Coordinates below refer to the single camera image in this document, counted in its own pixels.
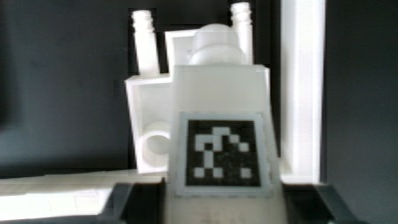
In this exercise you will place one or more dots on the white chair back frame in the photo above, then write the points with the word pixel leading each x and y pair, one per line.
pixel 64 194

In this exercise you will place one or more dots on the white chair leg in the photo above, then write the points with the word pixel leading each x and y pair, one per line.
pixel 224 184

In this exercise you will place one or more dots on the white chair seat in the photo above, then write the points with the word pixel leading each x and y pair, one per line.
pixel 147 110

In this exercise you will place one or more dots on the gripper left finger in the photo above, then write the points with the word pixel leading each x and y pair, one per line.
pixel 133 205

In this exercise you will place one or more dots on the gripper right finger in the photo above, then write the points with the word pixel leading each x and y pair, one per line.
pixel 316 206

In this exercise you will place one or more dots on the white front fence bar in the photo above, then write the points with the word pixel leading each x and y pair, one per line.
pixel 302 40

